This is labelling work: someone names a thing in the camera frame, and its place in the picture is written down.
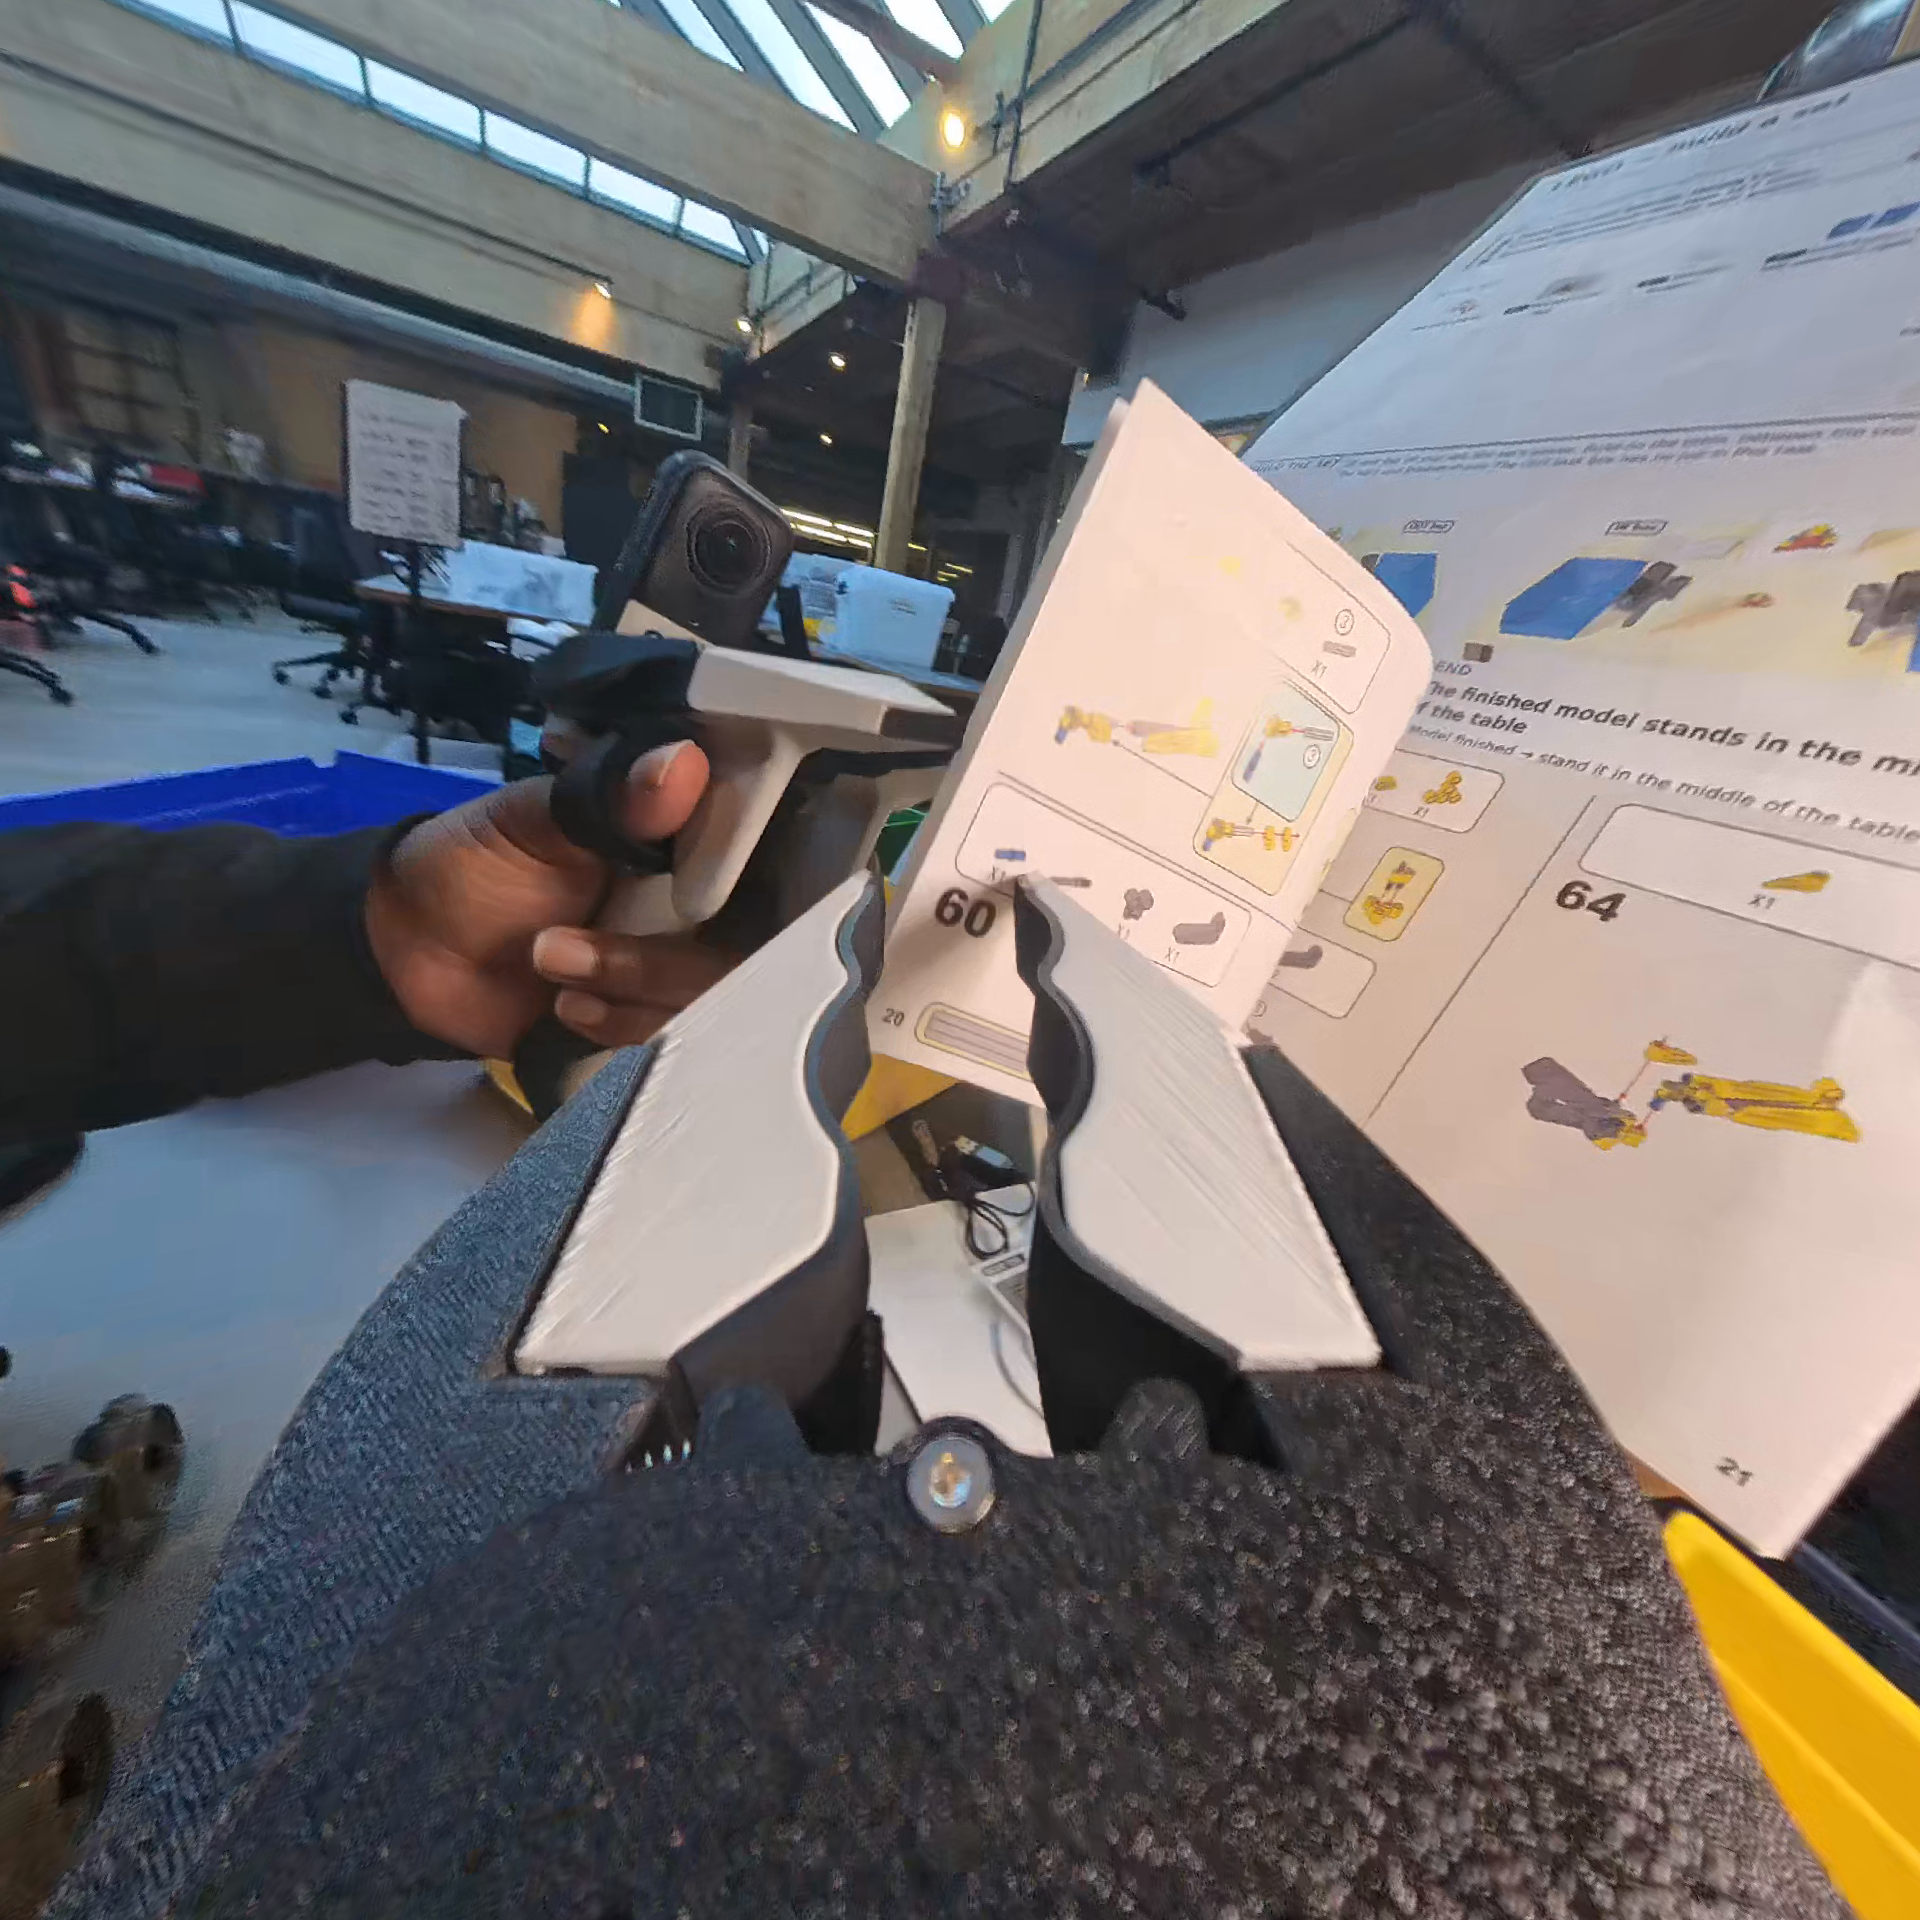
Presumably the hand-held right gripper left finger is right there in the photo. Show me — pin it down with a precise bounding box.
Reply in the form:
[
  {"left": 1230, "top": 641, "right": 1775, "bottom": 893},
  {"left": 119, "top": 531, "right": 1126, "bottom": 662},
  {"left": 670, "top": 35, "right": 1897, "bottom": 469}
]
[{"left": 508, "top": 871, "right": 894, "bottom": 1411}]

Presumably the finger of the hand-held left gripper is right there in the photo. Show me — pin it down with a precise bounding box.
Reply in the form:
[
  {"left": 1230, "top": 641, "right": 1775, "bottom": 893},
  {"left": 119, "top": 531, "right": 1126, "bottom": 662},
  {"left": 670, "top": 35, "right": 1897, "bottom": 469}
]
[{"left": 695, "top": 637, "right": 966, "bottom": 770}]

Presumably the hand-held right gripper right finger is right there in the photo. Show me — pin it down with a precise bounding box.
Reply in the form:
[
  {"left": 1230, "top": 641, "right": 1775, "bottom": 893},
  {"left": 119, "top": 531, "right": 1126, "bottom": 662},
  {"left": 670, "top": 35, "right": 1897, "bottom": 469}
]
[{"left": 1012, "top": 879, "right": 1385, "bottom": 1444}]

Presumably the white document stand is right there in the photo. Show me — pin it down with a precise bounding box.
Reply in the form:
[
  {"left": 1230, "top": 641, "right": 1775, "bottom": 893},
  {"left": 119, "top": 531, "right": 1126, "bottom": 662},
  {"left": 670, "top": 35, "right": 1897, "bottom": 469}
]
[{"left": 867, "top": 1097, "right": 1052, "bottom": 1444}]

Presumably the printed instruction booklet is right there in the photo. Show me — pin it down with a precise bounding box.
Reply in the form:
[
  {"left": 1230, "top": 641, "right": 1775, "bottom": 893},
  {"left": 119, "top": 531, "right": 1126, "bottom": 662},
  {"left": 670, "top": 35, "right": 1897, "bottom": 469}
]
[{"left": 867, "top": 382, "right": 1920, "bottom": 1561}]

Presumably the black yellow toy brick vehicle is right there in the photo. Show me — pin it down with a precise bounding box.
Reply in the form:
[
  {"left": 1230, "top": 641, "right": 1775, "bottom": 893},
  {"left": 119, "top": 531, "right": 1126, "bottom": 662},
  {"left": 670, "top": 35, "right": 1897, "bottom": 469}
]
[{"left": 0, "top": 1392, "right": 188, "bottom": 1890}]

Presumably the person's left forearm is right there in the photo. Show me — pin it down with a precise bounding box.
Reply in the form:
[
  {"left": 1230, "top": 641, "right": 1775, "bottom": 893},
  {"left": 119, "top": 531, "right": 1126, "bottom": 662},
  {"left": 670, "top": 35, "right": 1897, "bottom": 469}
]
[{"left": 0, "top": 808, "right": 452, "bottom": 1142}]

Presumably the grey desk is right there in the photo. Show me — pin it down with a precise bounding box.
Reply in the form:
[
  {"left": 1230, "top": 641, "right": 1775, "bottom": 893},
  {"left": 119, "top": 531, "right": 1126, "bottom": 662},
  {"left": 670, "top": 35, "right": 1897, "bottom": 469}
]
[{"left": 0, "top": 808, "right": 662, "bottom": 1801}]

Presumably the white printed task sheet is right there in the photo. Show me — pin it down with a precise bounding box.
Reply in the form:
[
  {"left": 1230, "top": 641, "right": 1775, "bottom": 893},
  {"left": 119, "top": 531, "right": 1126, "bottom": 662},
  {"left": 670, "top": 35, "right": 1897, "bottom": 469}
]
[{"left": 1246, "top": 61, "right": 1920, "bottom": 856}]

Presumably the person's left hand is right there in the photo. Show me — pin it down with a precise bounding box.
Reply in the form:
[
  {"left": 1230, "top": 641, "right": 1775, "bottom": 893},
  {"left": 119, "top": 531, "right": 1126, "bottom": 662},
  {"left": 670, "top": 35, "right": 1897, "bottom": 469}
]
[{"left": 363, "top": 734, "right": 751, "bottom": 1060}]

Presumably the white storage box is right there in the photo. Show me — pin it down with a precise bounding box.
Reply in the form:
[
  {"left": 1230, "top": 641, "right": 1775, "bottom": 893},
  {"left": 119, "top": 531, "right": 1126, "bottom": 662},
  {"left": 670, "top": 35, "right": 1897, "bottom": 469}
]
[{"left": 797, "top": 554, "right": 962, "bottom": 675}]

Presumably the white sign board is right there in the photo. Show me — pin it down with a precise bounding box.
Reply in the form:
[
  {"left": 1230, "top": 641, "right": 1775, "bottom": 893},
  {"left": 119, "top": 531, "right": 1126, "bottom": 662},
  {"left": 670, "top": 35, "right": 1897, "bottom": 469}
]
[{"left": 339, "top": 377, "right": 470, "bottom": 549}]

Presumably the blue plastic bin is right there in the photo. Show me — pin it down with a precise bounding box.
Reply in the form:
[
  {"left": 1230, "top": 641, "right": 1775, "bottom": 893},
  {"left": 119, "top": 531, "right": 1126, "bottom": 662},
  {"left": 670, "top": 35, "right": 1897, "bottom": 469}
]
[{"left": 0, "top": 750, "right": 507, "bottom": 850}]

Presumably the yellow plastic box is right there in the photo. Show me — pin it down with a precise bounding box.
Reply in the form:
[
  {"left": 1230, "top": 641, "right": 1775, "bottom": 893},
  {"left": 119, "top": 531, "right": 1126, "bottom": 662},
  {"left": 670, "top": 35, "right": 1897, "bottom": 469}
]
[{"left": 1658, "top": 1503, "right": 1920, "bottom": 1920}]

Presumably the black cable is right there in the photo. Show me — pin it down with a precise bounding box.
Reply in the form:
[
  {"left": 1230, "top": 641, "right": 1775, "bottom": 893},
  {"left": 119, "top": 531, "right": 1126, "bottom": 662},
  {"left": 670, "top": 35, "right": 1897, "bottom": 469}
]
[{"left": 894, "top": 1117, "right": 1046, "bottom": 1261}]

